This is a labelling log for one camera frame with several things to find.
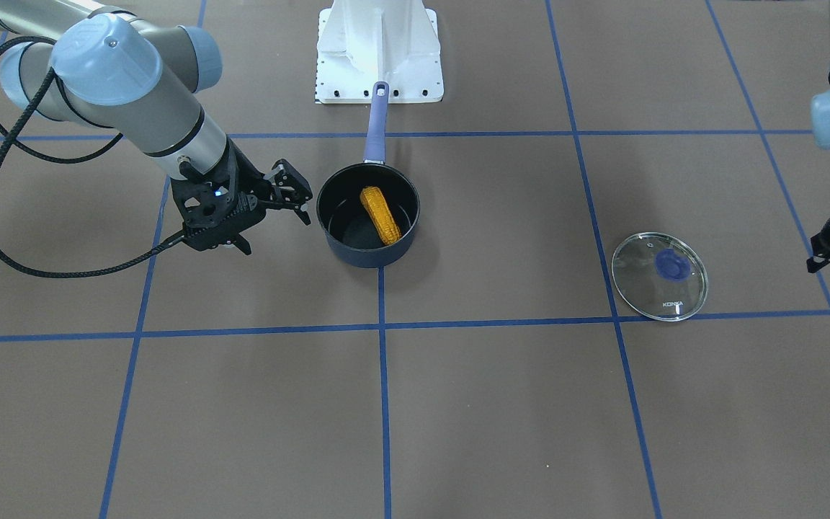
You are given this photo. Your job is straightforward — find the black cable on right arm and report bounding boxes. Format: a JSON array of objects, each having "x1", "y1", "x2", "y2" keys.
[{"x1": 0, "y1": 36, "x2": 192, "y2": 279}]

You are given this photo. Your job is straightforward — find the yellow plastic corn cob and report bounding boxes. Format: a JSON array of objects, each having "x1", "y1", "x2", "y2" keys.
[{"x1": 360, "y1": 186, "x2": 402, "y2": 246}]

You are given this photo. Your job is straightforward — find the dark blue saucepan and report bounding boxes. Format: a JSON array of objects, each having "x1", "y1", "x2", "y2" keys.
[{"x1": 316, "y1": 81, "x2": 421, "y2": 269}]

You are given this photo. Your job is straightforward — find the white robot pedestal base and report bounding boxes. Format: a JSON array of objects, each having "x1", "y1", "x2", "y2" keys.
[{"x1": 314, "y1": 1, "x2": 445, "y2": 105}]

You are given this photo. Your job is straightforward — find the glass lid with blue knob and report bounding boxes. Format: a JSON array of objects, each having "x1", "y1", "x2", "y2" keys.
[{"x1": 610, "y1": 232, "x2": 709, "y2": 322}]

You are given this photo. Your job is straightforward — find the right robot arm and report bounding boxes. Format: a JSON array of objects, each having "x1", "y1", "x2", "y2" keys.
[{"x1": 0, "y1": 1, "x2": 312, "y2": 254}]

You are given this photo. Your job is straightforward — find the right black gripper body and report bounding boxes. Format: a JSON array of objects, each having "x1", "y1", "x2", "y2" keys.
[{"x1": 171, "y1": 139, "x2": 268, "y2": 251}]

